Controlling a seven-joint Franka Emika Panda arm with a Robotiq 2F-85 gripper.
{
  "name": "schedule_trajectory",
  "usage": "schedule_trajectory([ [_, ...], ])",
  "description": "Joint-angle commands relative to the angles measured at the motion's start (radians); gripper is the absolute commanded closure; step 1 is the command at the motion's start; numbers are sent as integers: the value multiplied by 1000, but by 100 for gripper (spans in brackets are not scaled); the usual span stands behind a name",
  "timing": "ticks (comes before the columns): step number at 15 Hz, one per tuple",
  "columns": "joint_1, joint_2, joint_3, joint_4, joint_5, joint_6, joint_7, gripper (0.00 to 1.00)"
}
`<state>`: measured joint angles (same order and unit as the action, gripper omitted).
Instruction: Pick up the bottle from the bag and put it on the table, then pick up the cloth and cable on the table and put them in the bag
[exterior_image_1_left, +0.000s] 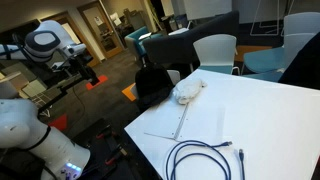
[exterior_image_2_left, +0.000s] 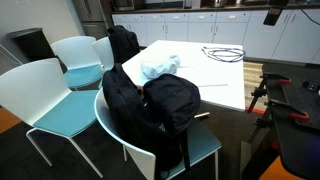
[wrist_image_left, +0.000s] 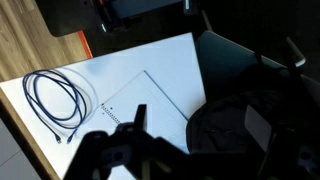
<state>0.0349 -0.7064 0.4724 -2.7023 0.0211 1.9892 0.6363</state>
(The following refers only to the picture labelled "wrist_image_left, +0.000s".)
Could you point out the large black open backpack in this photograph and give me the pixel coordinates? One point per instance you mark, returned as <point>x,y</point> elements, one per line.
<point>216,130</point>

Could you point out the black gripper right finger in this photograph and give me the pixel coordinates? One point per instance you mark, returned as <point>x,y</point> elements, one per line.
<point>258,128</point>

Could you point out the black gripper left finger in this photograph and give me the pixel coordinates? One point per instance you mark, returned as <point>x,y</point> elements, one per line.
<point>126,153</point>

